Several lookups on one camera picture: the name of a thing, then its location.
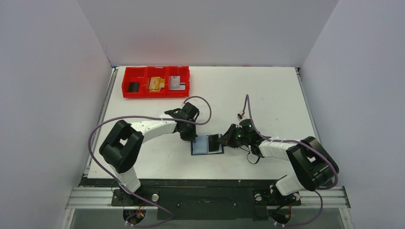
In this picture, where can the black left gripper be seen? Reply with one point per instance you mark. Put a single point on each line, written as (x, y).
(190, 137)

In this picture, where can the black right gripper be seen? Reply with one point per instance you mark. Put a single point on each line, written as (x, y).
(228, 139)

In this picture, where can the navy blue card holder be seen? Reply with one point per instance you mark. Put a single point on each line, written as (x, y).
(200, 146)

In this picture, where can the black credit card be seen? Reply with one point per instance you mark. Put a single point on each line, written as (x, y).
(213, 145)

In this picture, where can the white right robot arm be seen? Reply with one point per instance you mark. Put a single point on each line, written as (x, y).
(312, 166)

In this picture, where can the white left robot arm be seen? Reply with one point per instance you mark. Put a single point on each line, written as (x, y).
(121, 147)

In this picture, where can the silver cards in bin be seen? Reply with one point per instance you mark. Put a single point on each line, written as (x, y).
(175, 83)

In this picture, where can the gold cards in bin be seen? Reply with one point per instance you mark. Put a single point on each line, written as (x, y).
(155, 84)

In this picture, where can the black card in bin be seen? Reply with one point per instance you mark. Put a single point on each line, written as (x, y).
(133, 87)

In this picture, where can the red three-compartment bin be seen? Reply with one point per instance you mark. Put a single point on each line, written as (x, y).
(142, 74)

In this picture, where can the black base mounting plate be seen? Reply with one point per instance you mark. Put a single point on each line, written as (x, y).
(203, 199)

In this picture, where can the aluminium frame rail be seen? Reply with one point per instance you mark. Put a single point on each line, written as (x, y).
(101, 198)

